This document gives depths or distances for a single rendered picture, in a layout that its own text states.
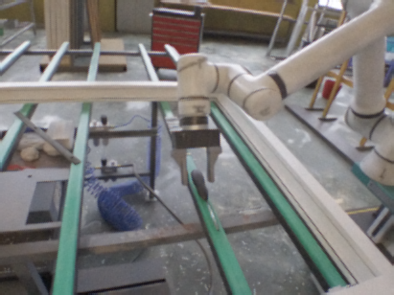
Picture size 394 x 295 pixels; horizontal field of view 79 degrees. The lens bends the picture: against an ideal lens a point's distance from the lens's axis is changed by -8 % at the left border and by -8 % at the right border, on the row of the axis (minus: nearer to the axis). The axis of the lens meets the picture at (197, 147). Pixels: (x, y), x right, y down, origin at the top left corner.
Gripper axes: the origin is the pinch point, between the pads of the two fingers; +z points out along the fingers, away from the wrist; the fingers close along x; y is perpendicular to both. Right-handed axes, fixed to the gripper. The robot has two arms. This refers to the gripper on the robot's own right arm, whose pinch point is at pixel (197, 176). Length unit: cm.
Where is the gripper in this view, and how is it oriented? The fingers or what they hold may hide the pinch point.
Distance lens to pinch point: 73.4
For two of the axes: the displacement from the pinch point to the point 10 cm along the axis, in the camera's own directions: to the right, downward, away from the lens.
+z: 0.5, 10.0, 0.7
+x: 9.5, -0.7, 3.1
